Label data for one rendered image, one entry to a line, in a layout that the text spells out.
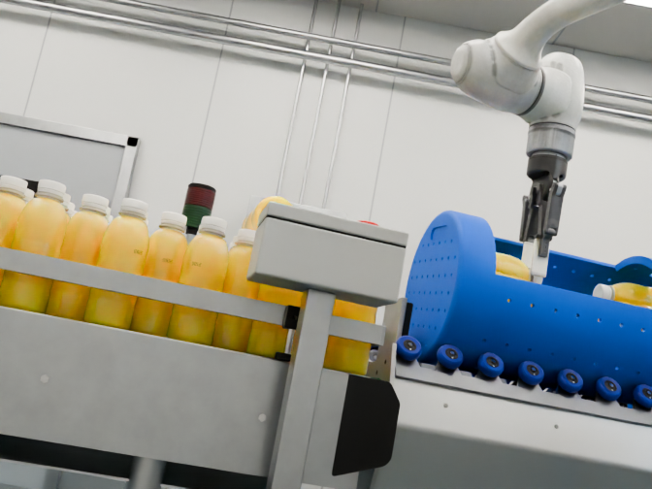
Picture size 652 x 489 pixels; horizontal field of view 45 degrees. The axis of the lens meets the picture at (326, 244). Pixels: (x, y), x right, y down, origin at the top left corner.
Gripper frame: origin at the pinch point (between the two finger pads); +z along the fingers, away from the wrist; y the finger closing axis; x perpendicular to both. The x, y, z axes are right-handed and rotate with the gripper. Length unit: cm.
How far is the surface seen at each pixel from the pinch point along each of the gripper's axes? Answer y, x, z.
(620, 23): 270, -168, -221
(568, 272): 9.3, -12.2, -1.3
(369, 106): 337, -36, -154
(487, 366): -11.2, 11.4, 22.3
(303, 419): -31, 45, 36
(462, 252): -12.9, 19.5, 4.6
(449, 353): -10.4, 18.0, 21.5
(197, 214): 33, 63, -1
